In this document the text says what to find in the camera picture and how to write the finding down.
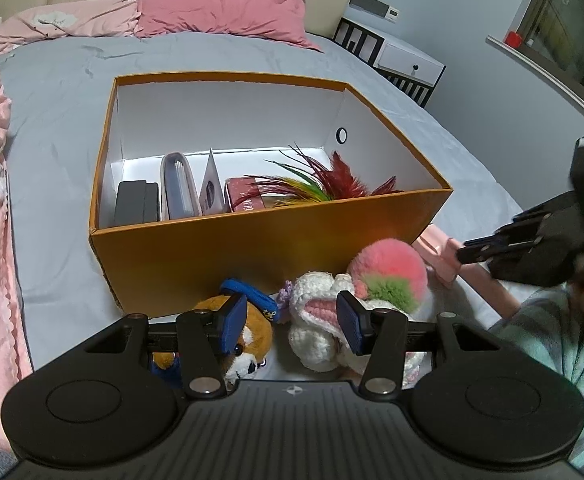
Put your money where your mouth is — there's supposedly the orange cardboard box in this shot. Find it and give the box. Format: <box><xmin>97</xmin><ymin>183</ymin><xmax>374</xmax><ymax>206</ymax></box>
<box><xmin>88</xmin><ymin>72</ymin><xmax>454</xmax><ymax>318</ymax></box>

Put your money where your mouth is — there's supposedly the black box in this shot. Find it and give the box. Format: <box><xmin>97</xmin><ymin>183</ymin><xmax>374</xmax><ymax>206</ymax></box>
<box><xmin>113</xmin><ymin>180</ymin><xmax>162</xmax><ymax>227</ymax></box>

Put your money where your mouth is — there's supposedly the white crochet bunny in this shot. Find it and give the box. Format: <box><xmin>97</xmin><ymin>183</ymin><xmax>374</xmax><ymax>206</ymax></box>
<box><xmin>277</xmin><ymin>271</ymin><xmax>428</xmax><ymax>386</ymax></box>

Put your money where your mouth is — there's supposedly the person's right forearm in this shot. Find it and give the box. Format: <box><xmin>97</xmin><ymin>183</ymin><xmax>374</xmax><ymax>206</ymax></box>
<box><xmin>487</xmin><ymin>285</ymin><xmax>584</xmax><ymax>478</ymax></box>

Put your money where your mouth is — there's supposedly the pink and green pompom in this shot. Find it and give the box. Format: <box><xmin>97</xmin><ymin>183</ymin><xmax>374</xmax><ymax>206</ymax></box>
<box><xmin>348</xmin><ymin>239</ymin><xmax>429</xmax><ymax>313</ymax></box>

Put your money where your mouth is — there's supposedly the clear pink case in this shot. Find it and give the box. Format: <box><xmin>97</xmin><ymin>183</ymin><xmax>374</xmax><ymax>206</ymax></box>
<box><xmin>160</xmin><ymin>151</ymin><xmax>204</xmax><ymax>221</ymax></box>

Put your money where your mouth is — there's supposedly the dark pink pillow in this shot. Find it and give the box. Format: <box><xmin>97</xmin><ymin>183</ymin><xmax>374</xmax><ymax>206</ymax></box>
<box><xmin>133</xmin><ymin>0</ymin><xmax>323</xmax><ymax>53</ymax></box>

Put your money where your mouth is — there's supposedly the white triangular package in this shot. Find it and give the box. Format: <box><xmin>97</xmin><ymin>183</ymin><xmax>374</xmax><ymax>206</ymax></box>
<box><xmin>199</xmin><ymin>148</ymin><xmax>225</xmax><ymax>216</ymax></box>

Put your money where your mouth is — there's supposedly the window frame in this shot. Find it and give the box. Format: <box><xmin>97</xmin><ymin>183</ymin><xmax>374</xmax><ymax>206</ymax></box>
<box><xmin>487</xmin><ymin>0</ymin><xmax>584</xmax><ymax>131</ymax></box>

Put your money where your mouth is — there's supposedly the pink plastic handle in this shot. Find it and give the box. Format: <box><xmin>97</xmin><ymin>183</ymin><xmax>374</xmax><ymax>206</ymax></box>
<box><xmin>412</xmin><ymin>224</ymin><xmax>523</xmax><ymax>318</ymax></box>

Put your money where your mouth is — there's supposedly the brown dog plush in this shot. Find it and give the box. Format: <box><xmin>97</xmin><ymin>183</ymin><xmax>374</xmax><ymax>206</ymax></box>
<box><xmin>152</xmin><ymin>278</ymin><xmax>279</xmax><ymax>393</ymax></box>

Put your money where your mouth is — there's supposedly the red box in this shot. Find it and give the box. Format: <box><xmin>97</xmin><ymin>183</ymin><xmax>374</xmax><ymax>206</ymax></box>
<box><xmin>223</xmin><ymin>176</ymin><xmax>273</xmax><ymax>212</ymax></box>

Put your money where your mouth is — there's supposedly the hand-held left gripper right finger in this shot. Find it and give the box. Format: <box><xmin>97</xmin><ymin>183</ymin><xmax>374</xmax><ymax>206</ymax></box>
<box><xmin>336</xmin><ymin>290</ymin><xmax>505</xmax><ymax>400</ymax></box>

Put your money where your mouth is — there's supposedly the colourful feather toy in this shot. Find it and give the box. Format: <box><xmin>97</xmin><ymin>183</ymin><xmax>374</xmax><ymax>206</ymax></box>
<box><xmin>244</xmin><ymin>144</ymin><xmax>404</xmax><ymax>207</ymax></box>

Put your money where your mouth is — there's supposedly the white and black nightstand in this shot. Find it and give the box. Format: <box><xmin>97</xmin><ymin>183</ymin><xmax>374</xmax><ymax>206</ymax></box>
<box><xmin>333</xmin><ymin>16</ymin><xmax>447</xmax><ymax>108</ymax></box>

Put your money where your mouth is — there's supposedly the wall control panel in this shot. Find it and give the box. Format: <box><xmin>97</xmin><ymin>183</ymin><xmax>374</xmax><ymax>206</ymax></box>
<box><xmin>347</xmin><ymin>0</ymin><xmax>403</xmax><ymax>22</ymax></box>

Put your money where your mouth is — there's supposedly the grey bed sheet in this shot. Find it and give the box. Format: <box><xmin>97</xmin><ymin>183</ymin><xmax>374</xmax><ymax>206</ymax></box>
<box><xmin>0</xmin><ymin>30</ymin><xmax>528</xmax><ymax>376</ymax></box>

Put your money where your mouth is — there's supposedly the light pink pillow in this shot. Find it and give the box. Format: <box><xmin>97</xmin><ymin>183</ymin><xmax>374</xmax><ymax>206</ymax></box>
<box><xmin>0</xmin><ymin>0</ymin><xmax>140</xmax><ymax>61</ymax></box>

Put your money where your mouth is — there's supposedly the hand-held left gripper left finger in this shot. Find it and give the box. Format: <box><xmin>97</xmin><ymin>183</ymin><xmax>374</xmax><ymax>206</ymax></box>
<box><xmin>88</xmin><ymin>292</ymin><xmax>249</xmax><ymax>398</ymax></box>

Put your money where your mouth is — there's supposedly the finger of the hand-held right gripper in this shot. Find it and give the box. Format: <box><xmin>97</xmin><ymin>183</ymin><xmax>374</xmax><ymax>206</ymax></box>
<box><xmin>456</xmin><ymin>237</ymin><xmax>544</xmax><ymax>266</ymax></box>
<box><xmin>494</xmin><ymin>210</ymin><xmax>548</xmax><ymax>241</ymax></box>

